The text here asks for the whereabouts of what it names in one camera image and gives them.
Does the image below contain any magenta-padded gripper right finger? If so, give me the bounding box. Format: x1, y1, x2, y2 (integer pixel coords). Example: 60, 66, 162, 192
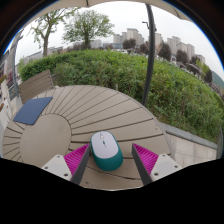
131, 143, 184, 186

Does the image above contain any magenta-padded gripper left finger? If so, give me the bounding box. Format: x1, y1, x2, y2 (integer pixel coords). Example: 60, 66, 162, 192
41, 143, 92, 186

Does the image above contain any white and teal computer mouse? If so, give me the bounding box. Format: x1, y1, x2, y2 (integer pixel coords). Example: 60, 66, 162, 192
89, 130, 124, 172

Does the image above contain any dark blue mouse pad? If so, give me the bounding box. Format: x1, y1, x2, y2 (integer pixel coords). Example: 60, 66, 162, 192
12, 96, 54, 126

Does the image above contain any slatted beige outdoor chair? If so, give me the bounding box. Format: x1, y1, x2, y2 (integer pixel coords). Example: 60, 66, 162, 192
17, 69, 56, 105

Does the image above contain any green hedge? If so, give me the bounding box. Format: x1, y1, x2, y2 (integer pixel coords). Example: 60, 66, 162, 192
18, 49, 224, 144

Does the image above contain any thin sparse-leaved tree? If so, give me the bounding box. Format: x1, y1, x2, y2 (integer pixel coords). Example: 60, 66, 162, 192
29, 8, 79, 58

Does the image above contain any group of apartment buildings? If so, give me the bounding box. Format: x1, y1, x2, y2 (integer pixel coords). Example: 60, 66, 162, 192
113, 28, 206, 66

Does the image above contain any round leafy green tree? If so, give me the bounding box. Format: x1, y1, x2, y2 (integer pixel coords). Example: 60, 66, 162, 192
62, 9, 115, 51

